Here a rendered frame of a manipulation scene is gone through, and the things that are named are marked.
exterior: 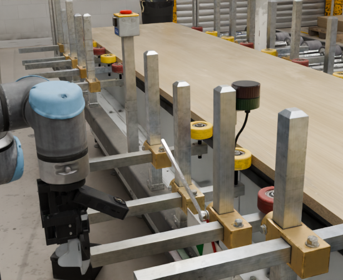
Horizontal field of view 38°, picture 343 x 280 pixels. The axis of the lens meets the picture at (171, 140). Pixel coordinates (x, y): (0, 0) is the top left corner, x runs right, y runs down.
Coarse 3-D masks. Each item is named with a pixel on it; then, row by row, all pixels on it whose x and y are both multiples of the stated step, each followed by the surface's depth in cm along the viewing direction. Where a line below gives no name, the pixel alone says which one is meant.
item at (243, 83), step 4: (244, 80) 106; (236, 84) 102; (240, 84) 102; (244, 84) 102; (248, 84) 102; (252, 84) 102; (256, 84) 102; (236, 112) 103; (248, 112) 105; (236, 116) 103; (236, 120) 103; (244, 124) 106; (240, 132) 106; (236, 136) 107; (236, 140) 107
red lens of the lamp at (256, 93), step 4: (232, 84) 103; (260, 84) 102; (236, 88) 101; (240, 88) 101; (244, 88) 101; (248, 88) 100; (252, 88) 101; (256, 88) 101; (236, 92) 102; (240, 92) 101; (244, 92) 101; (248, 92) 101; (252, 92) 101; (256, 92) 101; (236, 96) 102; (240, 96) 101; (244, 96) 101; (248, 96) 101; (252, 96) 101; (256, 96) 102
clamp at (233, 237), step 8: (208, 208) 113; (216, 216) 109; (224, 216) 108; (232, 216) 108; (240, 216) 108; (224, 224) 106; (232, 224) 105; (248, 224) 105; (224, 232) 106; (232, 232) 103; (240, 232) 104; (248, 232) 104; (224, 240) 107; (232, 240) 104; (240, 240) 104; (248, 240) 105; (232, 248) 104
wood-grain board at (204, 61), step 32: (96, 32) 349; (160, 32) 342; (192, 32) 338; (160, 64) 243; (192, 64) 241; (224, 64) 240; (256, 64) 238; (288, 64) 236; (192, 96) 188; (288, 96) 185; (320, 96) 184; (256, 128) 152; (320, 128) 151; (256, 160) 131; (320, 160) 128; (320, 192) 111
